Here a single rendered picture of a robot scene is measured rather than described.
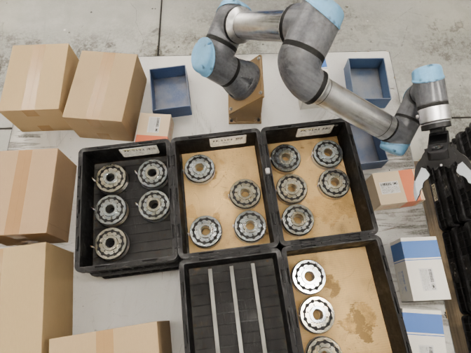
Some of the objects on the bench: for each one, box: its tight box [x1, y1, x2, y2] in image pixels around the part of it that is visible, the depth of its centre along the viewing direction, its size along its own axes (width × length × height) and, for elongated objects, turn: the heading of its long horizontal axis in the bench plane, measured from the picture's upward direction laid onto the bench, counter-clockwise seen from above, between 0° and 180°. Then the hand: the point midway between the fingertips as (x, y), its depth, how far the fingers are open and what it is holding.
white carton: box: [400, 308, 446, 353], centre depth 113 cm, size 20×12×9 cm, turn 177°
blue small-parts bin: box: [149, 64, 192, 118], centre depth 149 cm, size 20×15×7 cm
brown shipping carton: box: [0, 148, 77, 246], centre depth 128 cm, size 30×22×16 cm
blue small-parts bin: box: [343, 57, 392, 109], centre depth 150 cm, size 20×15×7 cm
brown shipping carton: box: [62, 50, 147, 141], centre depth 143 cm, size 30×22×16 cm
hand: (447, 199), depth 94 cm, fingers open, 14 cm apart
